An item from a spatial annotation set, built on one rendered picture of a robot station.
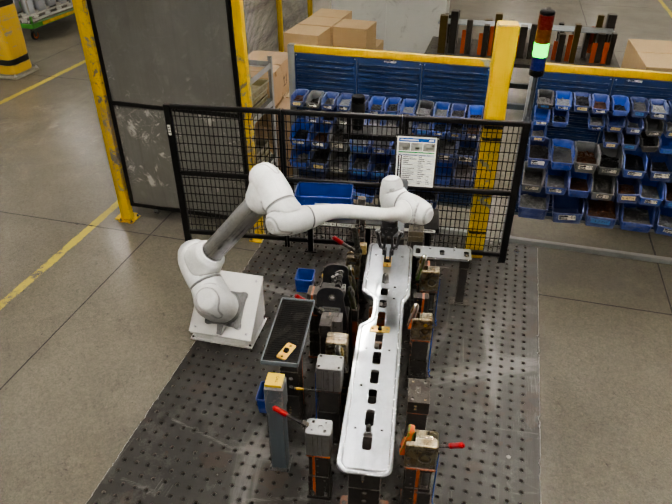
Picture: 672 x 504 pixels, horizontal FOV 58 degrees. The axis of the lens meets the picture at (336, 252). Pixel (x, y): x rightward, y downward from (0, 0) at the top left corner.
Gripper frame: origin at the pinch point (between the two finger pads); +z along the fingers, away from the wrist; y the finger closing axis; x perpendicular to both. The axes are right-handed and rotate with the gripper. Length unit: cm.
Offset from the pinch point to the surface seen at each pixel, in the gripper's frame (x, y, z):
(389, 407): -90, 7, 6
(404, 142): 53, 4, -35
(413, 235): 22.7, 11.7, 2.3
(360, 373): -74, -6, 6
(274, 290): 11, -60, 36
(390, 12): 640, -36, 30
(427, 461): -110, 21, 8
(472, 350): -22, 43, 36
